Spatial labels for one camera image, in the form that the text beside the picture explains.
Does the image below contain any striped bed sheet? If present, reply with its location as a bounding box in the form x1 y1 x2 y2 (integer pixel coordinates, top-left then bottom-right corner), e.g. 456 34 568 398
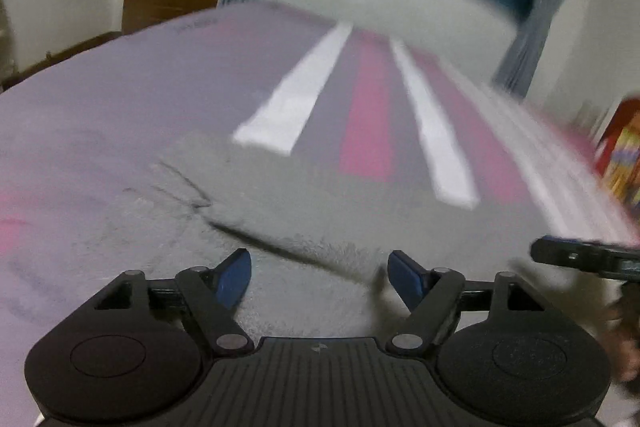
0 0 640 413

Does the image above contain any grey towel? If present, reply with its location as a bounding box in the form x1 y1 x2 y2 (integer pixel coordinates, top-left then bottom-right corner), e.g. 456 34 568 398
100 129 621 342

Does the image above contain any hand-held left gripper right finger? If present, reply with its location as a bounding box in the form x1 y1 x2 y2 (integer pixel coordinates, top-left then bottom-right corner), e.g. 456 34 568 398
387 250 552 354

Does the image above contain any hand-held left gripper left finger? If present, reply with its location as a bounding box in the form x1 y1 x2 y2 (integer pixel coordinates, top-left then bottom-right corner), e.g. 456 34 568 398
94 248 253 355

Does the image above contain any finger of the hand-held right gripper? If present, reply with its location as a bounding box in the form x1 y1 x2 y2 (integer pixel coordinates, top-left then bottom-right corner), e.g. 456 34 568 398
530 234 640 281

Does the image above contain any person's right hand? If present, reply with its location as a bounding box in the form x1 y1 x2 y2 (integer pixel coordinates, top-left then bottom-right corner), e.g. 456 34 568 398
602 294 640 383

